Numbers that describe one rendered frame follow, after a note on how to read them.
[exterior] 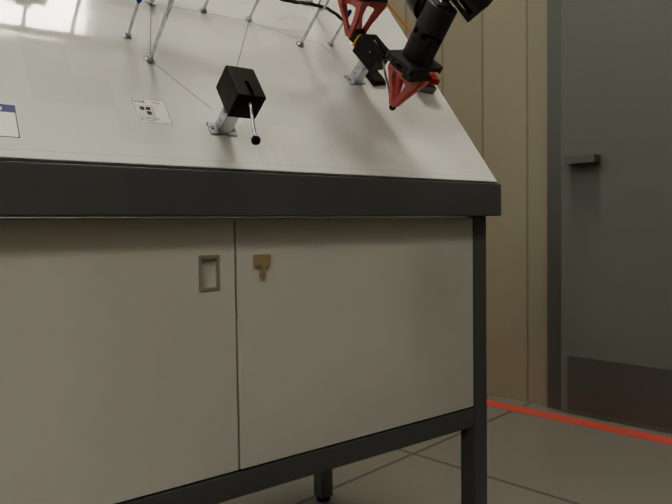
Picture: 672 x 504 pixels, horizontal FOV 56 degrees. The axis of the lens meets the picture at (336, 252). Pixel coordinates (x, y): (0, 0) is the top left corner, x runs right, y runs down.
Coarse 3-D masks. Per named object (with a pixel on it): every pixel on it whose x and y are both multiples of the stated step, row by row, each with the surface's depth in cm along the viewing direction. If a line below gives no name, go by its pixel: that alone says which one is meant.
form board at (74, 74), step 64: (0, 0) 90; (64, 0) 97; (128, 0) 105; (192, 0) 114; (0, 64) 83; (64, 64) 89; (128, 64) 95; (192, 64) 103; (256, 64) 112; (320, 64) 123; (64, 128) 82; (128, 128) 87; (192, 128) 94; (256, 128) 101; (320, 128) 110; (384, 128) 120; (448, 128) 133
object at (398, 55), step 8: (416, 32) 111; (408, 40) 112; (416, 40) 110; (424, 40) 109; (432, 40) 109; (440, 40) 111; (408, 48) 112; (416, 48) 111; (424, 48) 110; (432, 48) 110; (392, 56) 112; (400, 56) 112; (408, 56) 112; (416, 56) 111; (424, 56) 111; (432, 56) 112; (400, 64) 111; (408, 64) 111; (416, 64) 112; (424, 64) 112; (432, 64) 115; (408, 72) 110; (440, 72) 117
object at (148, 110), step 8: (136, 104) 91; (144, 104) 92; (152, 104) 93; (160, 104) 94; (136, 112) 90; (144, 112) 91; (152, 112) 92; (160, 112) 92; (144, 120) 90; (152, 120) 91; (160, 120) 91; (168, 120) 92
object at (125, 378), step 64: (0, 256) 78; (64, 256) 82; (128, 256) 87; (192, 256) 93; (0, 320) 78; (64, 320) 82; (128, 320) 87; (192, 320) 93; (0, 384) 78; (64, 384) 82; (128, 384) 87; (192, 384) 93; (0, 448) 78; (64, 448) 83; (128, 448) 88; (192, 448) 93
